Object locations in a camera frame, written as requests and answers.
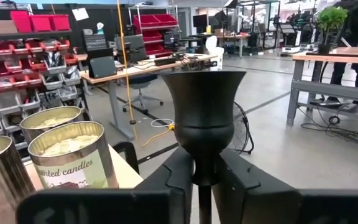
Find black metal candlestick holder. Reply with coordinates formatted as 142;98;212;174
161;70;247;224

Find candle tin with white label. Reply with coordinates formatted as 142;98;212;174
27;121;120;190

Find grey office chair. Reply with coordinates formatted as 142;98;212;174
122;73;165;114

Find black clamp handle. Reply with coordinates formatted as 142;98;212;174
112;141;140;175

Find small green potted plant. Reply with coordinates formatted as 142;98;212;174
316;6;349;54

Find wooden shelf black frame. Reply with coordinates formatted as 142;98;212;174
23;144;144;190

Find wooden workbench grey legs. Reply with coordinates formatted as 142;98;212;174
286;46;358;127

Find wooden office desk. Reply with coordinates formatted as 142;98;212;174
79;52;219;141

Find wire rack red bins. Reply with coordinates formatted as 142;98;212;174
128;4;180;57

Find yellow floor extension cable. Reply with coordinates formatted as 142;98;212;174
140;122;176;147

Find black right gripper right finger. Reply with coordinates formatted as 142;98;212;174
211;147;358;224

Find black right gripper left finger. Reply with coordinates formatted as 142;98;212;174
16;146;195;224

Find black floor cables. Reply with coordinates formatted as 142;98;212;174
300;105;358;189

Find yellow hanging cord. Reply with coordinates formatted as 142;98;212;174
116;0;137;141

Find black floor fan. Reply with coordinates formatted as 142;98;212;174
227;101;255;156

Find red bin parts rack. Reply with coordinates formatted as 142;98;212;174
0;9;88;164

